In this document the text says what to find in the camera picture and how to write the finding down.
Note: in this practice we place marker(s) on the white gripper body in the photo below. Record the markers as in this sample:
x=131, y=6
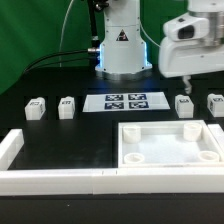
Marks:
x=192, y=45

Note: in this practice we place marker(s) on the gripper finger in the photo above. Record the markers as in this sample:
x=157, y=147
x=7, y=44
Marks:
x=188, y=86

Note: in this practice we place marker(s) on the white square tabletop part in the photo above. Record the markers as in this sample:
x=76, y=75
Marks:
x=187, y=143

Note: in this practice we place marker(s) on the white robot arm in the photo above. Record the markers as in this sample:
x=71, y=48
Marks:
x=123, y=53

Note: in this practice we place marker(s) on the white sheet with markers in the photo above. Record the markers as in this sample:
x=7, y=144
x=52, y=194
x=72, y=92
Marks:
x=126, y=102

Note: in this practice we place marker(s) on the white U-shaped fence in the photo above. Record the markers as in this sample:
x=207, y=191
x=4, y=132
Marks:
x=105, y=180

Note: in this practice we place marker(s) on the green backdrop curtain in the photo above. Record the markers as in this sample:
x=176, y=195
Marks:
x=30, y=29

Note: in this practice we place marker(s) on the black post behind robot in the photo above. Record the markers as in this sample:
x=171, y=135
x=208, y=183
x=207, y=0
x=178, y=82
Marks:
x=94, y=34

